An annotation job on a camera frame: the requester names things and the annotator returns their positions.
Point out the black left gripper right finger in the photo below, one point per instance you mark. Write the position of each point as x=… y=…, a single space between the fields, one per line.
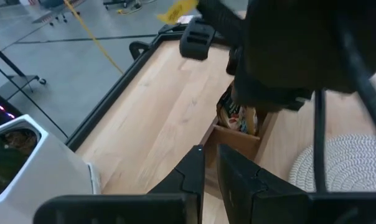
x=244 y=186

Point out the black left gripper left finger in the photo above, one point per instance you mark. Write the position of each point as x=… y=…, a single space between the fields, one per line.
x=189 y=175

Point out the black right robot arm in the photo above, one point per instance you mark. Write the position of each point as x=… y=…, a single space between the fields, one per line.
x=300 y=31

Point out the wooden compartment box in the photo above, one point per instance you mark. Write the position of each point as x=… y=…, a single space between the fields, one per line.
x=234 y=143

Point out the round woven placemat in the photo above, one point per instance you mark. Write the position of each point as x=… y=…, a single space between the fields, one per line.
x=353 y=165

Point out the white hexagonal plant pot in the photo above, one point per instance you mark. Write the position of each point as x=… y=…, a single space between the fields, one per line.
x=51 y=174

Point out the black wheeled stand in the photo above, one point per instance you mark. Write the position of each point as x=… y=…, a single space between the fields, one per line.
x=18 y=81

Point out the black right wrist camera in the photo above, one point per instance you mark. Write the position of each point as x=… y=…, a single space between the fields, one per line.
x=197 y=39

